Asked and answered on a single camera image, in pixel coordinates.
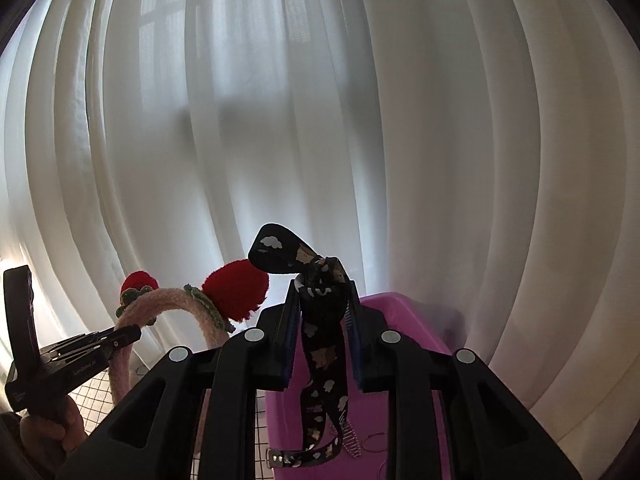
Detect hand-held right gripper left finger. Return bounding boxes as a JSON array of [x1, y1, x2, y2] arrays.
[[57, 280, 303, 480]]

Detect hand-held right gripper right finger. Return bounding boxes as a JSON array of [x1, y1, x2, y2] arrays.
[[342, 277, 583, 480]]

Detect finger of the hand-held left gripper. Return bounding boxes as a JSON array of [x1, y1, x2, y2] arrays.
[[4, 266, 38, 366], [40, 324, 143, 359]]

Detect black printed lanyard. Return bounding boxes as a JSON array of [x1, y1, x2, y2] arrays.
[[248, 222, 388, 468]]

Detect purple plastic basin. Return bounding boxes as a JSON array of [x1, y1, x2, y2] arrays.
[[257, 294, 463, 480]]

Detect pink strawberry plush headband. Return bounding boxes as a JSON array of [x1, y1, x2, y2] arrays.
[[111, 259, 271, 466]]

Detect person's left hand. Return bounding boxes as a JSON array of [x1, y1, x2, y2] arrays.
[[19, 397, 88, 466]]

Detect white curtain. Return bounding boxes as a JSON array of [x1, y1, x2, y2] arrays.
[[0, 0, 640, 480]]

